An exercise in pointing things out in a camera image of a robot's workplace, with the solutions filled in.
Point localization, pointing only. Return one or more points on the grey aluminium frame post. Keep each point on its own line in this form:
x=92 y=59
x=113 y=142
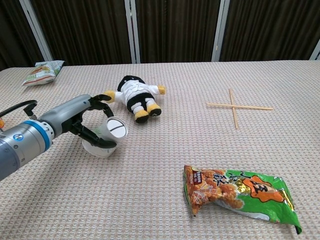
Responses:
x=316 y=52
x=36 y=30
x=132 y=30
x=220 y=30

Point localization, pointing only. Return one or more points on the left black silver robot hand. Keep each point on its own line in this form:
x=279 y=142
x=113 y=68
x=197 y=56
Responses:
x=67 y=112

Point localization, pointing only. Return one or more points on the orange green snack bag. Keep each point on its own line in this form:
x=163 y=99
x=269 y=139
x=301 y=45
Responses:
x=240 y=195

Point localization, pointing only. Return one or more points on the white paper cup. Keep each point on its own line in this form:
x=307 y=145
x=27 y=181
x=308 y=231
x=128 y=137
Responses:
x=117 y=128

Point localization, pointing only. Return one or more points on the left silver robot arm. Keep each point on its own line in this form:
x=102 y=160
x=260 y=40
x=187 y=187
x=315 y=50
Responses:
x=22 y=145

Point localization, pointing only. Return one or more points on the black white plush doll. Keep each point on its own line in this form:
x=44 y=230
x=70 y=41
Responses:
x=136 y=96

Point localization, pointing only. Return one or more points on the white green snack bag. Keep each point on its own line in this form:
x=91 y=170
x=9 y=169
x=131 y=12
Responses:
x=41 y=73

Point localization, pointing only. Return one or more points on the wooden chopstick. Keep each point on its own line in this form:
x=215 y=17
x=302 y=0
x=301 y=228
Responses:
x=234 y=112
x=252 y=107

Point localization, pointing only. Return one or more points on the black curtain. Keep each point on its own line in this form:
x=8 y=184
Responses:
x=175 y=25

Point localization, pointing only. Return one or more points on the beige woven tablecloth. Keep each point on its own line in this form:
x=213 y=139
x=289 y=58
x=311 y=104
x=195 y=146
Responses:
x=160 y=155

